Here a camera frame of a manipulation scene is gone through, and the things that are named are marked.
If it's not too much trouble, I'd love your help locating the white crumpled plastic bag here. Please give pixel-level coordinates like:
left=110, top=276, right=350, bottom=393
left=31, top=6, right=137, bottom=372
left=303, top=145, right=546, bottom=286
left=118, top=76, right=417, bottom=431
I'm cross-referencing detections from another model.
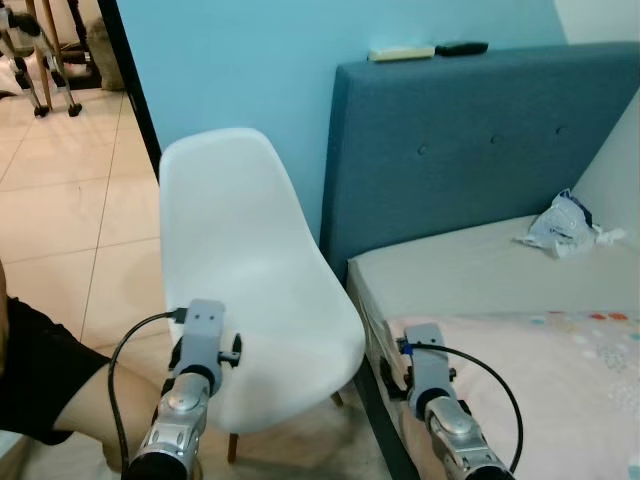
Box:
left=515, top=188, right=628, bottom=259

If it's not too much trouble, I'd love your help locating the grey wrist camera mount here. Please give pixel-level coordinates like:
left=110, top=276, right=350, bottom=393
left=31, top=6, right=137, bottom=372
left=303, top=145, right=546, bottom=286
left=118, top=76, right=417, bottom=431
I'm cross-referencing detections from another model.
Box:
left=403, top=322, right=456, bottom=401
left=180, top=298, right=227, bottom=373

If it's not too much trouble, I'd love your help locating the blue upholstered headboard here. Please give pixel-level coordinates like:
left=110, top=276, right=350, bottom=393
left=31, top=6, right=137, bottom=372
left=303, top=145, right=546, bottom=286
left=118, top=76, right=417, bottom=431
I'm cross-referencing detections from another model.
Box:
left=320, top=42, right=640, bottom=282

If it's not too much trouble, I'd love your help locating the person's leg in black shorts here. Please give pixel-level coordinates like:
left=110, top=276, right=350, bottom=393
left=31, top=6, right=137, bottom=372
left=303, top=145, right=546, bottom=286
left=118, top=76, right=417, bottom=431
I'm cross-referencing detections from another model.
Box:
left=0, top=260, right=171, bottom=446

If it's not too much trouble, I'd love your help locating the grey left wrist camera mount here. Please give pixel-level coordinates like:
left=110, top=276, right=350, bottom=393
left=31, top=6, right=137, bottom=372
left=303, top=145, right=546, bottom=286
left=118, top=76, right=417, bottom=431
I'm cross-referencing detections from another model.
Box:
left=180, top=298, right=227, bottom=373

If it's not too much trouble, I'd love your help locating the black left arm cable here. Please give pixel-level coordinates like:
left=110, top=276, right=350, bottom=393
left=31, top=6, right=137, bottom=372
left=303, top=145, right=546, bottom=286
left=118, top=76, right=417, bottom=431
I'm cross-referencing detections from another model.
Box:
left=107, top=309, right=189, bottom=471

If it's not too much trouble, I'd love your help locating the black remote control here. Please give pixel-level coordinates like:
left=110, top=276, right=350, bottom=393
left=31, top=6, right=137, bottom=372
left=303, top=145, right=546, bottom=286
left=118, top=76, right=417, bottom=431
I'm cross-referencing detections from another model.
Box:
left=435, top=41, right=490, bottom=57

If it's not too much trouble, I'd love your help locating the metal stand with black feet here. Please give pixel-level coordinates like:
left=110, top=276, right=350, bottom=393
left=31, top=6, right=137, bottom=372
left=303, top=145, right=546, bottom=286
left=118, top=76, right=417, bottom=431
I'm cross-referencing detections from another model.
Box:
left=0, top=0, right=86, bottom=119

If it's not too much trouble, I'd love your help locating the dark bed frame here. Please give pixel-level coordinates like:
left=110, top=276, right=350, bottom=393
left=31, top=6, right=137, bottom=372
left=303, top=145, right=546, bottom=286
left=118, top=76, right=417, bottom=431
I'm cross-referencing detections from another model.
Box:
left=345, top=262, right=421, bottom=480

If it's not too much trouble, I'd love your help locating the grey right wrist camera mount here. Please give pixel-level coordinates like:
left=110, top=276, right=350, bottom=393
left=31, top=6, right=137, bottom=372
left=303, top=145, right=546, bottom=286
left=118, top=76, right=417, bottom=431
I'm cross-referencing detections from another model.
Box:
left=403, top=322, right=456, bottom=401

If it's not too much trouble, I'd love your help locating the plain white pillow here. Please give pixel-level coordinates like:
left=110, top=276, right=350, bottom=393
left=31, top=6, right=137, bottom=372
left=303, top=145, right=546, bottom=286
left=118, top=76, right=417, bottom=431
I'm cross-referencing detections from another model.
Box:
left=570, top=95, right=640, bottom=233

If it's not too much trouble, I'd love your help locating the cream flat box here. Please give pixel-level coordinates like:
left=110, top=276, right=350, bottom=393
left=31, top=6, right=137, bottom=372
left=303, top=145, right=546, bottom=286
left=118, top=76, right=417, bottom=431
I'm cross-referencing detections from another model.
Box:
left=367, top=45, right=436, bottom=63

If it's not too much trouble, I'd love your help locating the white plastic shell chair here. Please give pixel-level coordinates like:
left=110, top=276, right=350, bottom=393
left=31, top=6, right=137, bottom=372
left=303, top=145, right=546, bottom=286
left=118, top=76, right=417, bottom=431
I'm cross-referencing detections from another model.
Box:
left=158, top=127, right=367, bottom=464

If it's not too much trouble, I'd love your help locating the mattress with grey sheet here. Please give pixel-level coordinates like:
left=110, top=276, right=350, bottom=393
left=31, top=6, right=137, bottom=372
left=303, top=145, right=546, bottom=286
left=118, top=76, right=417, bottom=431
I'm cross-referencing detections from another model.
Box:
left=347, top=213, right=640, bottom=393

